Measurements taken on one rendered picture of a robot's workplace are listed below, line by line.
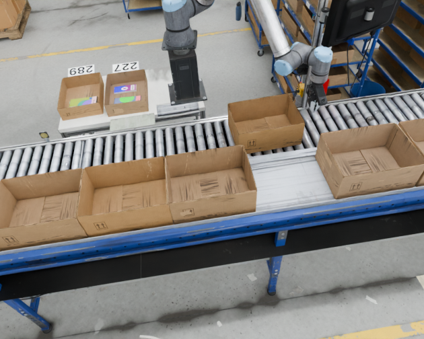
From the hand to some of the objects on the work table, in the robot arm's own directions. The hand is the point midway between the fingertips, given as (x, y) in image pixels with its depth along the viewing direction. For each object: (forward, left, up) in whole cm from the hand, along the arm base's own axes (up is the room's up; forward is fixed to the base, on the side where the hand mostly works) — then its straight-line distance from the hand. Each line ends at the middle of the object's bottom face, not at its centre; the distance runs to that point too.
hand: (313, 111), depth 198 cm
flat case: (-36, -120, -19) cm, 126 cm away
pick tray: (-46, -121, -21) cm, 131 cm away
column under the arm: (-49, -79, -21) cm, 95 cm away
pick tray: (-44, -154, -21) cm, 161 cm away
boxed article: (-54, -125, -21) cm, 138 cm away
